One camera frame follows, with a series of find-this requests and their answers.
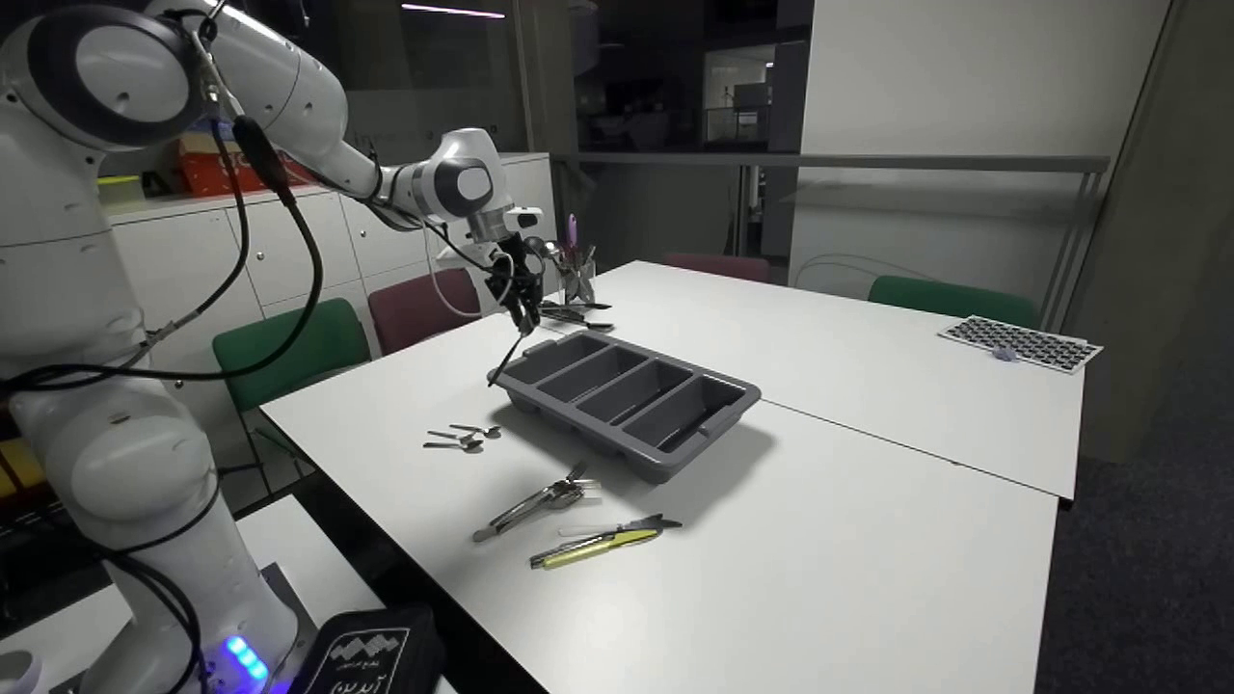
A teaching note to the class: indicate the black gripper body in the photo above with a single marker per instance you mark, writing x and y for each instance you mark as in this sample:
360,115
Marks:
518,265

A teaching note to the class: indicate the green chair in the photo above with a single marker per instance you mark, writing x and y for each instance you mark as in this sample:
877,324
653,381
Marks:
292,350
951,297

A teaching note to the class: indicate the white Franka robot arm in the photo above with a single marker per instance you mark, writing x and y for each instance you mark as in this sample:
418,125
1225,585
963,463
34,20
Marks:
79,258

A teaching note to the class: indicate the grey handrail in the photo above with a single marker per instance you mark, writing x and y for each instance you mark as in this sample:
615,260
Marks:
834,165

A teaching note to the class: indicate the long black-tipped tongs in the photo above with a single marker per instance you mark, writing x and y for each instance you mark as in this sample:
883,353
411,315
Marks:
595,319
566,310

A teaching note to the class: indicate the small silver tongs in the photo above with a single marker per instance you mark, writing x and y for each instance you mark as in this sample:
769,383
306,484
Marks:
535,504

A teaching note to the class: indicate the black control box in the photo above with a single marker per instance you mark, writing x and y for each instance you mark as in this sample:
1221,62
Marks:
369,656

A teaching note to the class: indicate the grey plastic cutlery tray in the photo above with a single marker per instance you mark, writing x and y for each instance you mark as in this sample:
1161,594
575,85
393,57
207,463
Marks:
639,403

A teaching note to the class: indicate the purple utensil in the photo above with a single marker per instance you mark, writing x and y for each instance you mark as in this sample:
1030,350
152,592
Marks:
571,232

